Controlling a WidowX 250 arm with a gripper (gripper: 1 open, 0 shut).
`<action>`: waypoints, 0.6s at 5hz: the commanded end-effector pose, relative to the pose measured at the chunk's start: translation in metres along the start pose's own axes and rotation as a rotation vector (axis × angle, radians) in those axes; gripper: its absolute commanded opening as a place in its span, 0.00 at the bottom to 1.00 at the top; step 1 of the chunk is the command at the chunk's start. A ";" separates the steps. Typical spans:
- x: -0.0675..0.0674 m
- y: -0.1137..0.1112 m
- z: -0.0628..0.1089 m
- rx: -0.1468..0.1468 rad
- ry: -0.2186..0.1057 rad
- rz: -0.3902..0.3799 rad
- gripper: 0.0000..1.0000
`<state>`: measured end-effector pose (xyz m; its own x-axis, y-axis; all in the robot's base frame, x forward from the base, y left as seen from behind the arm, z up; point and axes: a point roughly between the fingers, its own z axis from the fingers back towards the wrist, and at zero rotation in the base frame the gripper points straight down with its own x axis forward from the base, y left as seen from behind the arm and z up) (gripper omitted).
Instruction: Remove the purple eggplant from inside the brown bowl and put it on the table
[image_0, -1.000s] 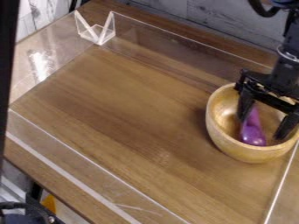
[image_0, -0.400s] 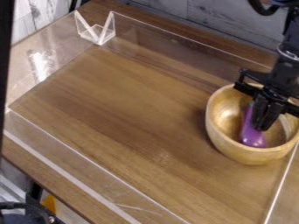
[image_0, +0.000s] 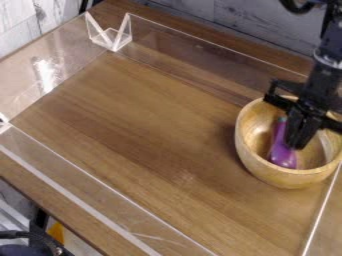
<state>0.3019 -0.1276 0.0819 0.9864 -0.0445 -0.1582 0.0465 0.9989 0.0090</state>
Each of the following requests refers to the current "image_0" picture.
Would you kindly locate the black clamp with screw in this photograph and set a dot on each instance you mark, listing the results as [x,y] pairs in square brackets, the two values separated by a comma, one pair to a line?
[44,242]

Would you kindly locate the purple toy eggplant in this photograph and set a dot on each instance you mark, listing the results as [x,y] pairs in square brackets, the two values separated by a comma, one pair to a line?
[280,155]

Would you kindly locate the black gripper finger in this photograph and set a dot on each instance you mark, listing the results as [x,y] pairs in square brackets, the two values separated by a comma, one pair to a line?
[303,124]

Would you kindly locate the clear acrylic tray wall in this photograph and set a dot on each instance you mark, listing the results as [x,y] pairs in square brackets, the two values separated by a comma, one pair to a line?
[119,107]

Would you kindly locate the brown wooden bowl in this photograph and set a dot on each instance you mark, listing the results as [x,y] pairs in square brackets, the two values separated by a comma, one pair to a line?
[318,159]

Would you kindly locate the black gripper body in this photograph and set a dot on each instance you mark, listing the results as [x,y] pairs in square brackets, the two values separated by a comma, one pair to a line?
[315,95]

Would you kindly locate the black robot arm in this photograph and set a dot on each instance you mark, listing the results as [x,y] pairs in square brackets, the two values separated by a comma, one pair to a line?
[328,51]

